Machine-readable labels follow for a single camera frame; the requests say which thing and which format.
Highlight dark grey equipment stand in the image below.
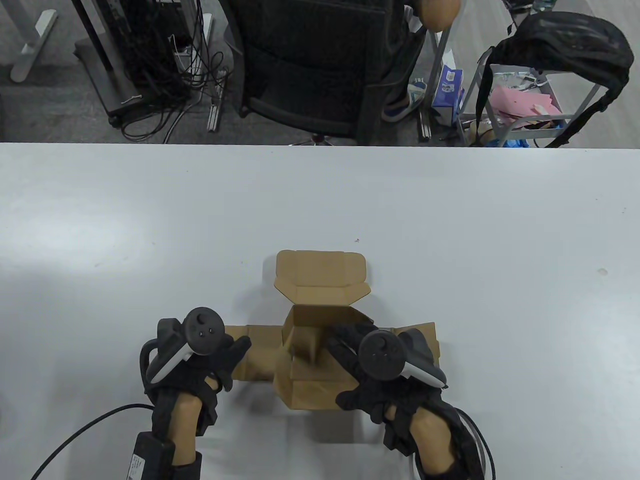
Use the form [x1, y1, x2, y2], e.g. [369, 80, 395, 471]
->
[70, 0, 146, 127]

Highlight pink paper sheets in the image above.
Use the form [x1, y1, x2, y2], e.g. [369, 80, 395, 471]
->
[487, 84, 564, 129]

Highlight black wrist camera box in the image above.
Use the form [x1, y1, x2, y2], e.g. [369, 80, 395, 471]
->
[127, 432, 176, 480]

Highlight black mesh office chair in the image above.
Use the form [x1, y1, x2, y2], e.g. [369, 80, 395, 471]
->
[222, 0, 431, 147]

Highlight blue and white carton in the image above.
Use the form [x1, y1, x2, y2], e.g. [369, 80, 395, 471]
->
[431, 64, 465, 127]

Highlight person's left forearm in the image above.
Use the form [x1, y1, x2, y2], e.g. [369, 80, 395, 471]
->
[149, 387, 222, 480]

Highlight small brown cardboard mailer box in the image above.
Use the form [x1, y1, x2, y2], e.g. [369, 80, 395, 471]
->
[222, 250, 442, 411]

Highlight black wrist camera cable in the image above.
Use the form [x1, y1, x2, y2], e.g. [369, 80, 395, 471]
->
[30, 404, 156, 480]
[452, 410, 498, 480]

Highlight grey metal cart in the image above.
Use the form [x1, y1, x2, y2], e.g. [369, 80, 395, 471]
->
[457, 62, 604, 149]

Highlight person's right hand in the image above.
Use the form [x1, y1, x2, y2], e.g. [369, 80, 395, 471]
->
[325, 322, 451, 427]

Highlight person's right forearm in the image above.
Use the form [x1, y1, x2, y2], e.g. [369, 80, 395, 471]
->
[382, 395, 482, 480]

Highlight white table leg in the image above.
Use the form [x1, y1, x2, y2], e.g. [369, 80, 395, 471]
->
[10, 0, 59, 84]

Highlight person's left hand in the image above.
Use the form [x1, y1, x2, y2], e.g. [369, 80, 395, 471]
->
[146, 336, 252, 402]

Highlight black backpack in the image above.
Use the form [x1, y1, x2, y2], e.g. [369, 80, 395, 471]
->
[475, 11, 636, 149]

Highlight black cable bundle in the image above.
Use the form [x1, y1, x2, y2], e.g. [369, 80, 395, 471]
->
[120, 0, 233, 142]

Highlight silver metal pole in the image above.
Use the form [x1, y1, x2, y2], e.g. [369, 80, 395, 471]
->
[421, 27, 453, 108]

